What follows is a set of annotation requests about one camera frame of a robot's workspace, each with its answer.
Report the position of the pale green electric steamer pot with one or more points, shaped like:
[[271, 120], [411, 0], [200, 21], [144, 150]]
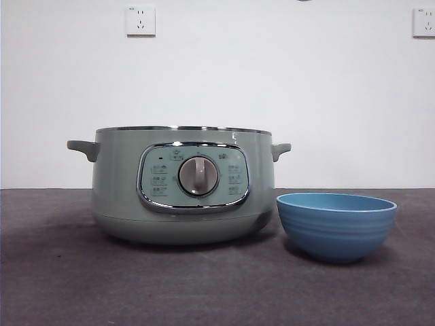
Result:
[[115, 190]]

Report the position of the blue ribbed bowl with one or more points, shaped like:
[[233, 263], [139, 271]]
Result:
[[336, 234]]

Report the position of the white wall socket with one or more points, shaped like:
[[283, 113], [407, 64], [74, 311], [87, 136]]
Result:
[[425, 22], [141, 21]]

